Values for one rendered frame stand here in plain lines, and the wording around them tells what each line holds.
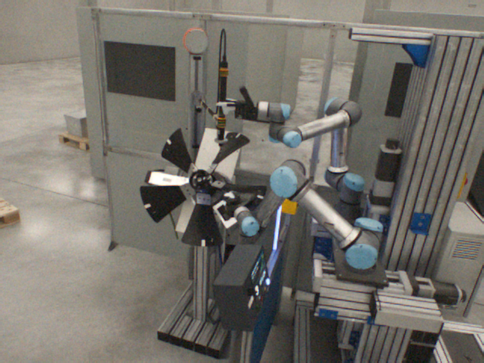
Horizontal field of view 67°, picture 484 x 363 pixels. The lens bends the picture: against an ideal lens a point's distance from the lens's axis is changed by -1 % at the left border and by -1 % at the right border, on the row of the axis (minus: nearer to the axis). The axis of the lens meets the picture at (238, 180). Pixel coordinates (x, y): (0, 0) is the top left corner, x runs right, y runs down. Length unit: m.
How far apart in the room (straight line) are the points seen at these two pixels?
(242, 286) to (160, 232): 2.15
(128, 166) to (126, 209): 0.42
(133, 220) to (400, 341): 2.27
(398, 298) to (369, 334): 0.48
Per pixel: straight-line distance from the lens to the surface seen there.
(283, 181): 1.48
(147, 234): 3.41
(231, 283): 1.25
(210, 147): 2.39
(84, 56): 4.72
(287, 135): 1.75
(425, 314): 1.82
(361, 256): 1.55
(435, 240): 1.97
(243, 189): 2.01
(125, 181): 3.28
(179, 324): 2.77
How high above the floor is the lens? 2.04
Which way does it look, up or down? 24 degrees down
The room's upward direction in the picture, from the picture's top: 4 degrees clockwise
